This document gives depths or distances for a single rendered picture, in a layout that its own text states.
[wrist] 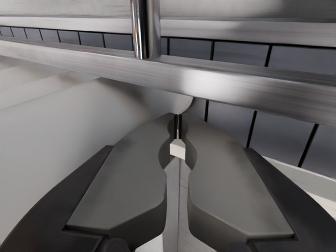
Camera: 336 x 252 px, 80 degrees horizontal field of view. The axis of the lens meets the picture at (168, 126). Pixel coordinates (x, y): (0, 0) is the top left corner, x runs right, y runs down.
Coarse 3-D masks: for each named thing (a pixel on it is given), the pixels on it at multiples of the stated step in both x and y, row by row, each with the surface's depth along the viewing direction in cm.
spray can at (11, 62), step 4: (0, 56) 19; (4, 56) 19; (0, 60) 19; (4, 60) 19; (8, 60) 19; (12, 60) 19; (16, 60) 19; (20, 60) 20; (24, 60) 20; (0, 64) 18; (4, 64) 19; (8, 64) 19; (12, 64) 19; (16, 64) 19; (20, 64) 20; (0, 68) 18
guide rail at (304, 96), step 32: (64, 64) 12; (96, 64) 10; (128, 64) 9; (160, 64) 8; (192, 64) 8; (224, 64) 8; (192, 96) 8; (224, 96) 7; (256, 96) 7; (288, 96) 6; (320, 96) 6
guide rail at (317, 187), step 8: (176, 144) 16; (184, 144) 16; (176, 152) 16; (184, 152) 16; (280, 168) 14; (288, 168) 14; (288, 176) 13; (296, 176) 13; (304, 176) 13; (312, 176) 13; (304, 184) 12; (312, 184) 12; (320, 184) 12; (328, 184) 12; (312, 192) 12; (320, 192) 12; (328, 192) 12; (320, 200) 12; (328, 200) 11; (328, 208) 12
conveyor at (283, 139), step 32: (0, 32) 31; (32, 32) 26; (64, 32) 23; (96, 32) 21; (256, 64) 14; (288, 64) 13; (320, 64) 12; (224, 128) 17; (256, 128) 16; (288, 128) 14; (320, 128) 13; (288, 160) 15; (320, 160) 14
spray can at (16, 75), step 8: (24, 64) 17; (32, 64) 17; (40, 64) 18; (0, 72) 15; (8, 72) 16; (16, 72) 16; (24, 72) 16; (32, 72) 17; (40, 72) 17; (48, 72) 17; (56, 72) 18; (64, 72) 18; (0, 80) 15; (8, 80) 15; (16, 80) 15; (24, 80) 16; (32, 80) 16; (0, 88) 15
